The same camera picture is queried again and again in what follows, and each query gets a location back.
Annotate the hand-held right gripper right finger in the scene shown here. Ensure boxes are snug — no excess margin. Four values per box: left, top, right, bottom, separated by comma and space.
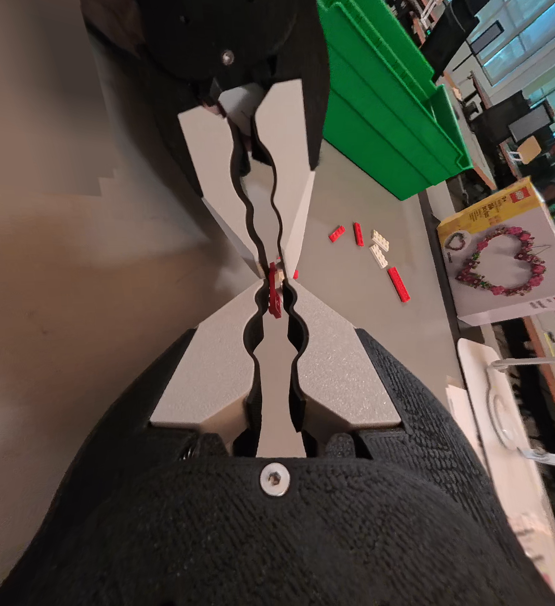
281, 278, 402, 445

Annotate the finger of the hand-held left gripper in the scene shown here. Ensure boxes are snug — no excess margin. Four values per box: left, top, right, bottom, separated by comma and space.
253, 79, 317, 278
178, 105, 267, 276

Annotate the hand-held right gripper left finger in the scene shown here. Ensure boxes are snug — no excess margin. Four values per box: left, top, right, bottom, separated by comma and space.
149, 278, 270, 449

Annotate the long red lego plate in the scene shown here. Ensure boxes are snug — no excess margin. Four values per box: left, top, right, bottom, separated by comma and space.
387, 266, 411, 303

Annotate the lego set box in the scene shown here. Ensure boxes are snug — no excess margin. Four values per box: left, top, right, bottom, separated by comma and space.
437, 177, 555, 326

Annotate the green plastic bin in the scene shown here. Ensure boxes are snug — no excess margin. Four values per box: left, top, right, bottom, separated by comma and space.
322, 71, 473, 202
324, 28, 448, 125
316, 0, 436, 89

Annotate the white tray with holder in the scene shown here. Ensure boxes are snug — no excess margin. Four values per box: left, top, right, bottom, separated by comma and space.
457, 337, 555, 606

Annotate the black monitor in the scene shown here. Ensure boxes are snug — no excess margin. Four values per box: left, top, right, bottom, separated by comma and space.
508, 101, 555, 143
469, 21, 505, 54

